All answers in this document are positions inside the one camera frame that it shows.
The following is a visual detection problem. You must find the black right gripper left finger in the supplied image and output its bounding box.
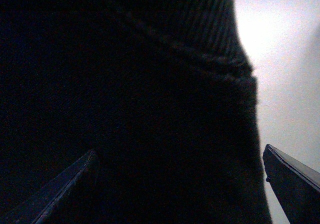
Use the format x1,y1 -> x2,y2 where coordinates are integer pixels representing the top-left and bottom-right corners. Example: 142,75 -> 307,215
0,150 -> 100,224

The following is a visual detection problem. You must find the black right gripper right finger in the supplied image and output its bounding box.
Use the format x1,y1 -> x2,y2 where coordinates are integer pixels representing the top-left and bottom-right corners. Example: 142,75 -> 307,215
262,144 -> 320,224

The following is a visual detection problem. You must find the black plain t-shirt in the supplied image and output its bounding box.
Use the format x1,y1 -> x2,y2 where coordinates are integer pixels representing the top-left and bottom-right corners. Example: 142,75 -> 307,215
0,0 -> 272,224

